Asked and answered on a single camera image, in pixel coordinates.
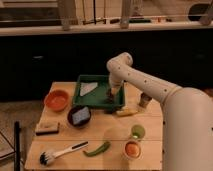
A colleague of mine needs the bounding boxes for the dark grape bunch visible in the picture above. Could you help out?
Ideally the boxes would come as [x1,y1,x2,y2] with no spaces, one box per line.
[106,89,115,103]

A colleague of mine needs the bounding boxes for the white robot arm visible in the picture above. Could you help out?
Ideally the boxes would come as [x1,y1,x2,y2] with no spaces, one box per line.
[106,52,213,171]

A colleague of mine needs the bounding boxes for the green plastic tray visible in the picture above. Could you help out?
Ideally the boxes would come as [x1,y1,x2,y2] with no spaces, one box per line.
[72,75,125,111]

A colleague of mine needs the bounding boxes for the white cloth in tray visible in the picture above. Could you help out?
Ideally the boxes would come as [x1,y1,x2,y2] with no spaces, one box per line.
[80,82,98,96]

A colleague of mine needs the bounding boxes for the metal cup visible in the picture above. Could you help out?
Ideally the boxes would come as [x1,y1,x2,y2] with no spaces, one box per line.
[139,93,152,108]

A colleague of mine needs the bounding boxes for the blue sponge in bowl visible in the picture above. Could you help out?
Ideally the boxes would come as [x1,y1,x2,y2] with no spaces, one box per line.
[72,107,90,125]

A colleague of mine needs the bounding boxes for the dark bowl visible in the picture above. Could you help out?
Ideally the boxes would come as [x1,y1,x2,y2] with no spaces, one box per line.
[67,106,91,127]

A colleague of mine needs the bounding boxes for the green lid cup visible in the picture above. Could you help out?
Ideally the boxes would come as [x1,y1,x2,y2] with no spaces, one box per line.
[131,124,145,141]

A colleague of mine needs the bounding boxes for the green chili pepper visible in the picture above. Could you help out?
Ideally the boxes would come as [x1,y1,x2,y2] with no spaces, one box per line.
[84,141,111,157]

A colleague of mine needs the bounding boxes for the orange bowl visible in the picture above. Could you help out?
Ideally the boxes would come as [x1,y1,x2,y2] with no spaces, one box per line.
[44,90,69,112]

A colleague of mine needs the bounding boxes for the white dish brush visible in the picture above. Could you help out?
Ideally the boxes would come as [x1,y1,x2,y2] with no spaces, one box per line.
[39,141,88,166]

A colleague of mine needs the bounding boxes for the black stand pole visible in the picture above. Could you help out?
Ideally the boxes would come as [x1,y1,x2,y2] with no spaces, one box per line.
[14,121,20,171]

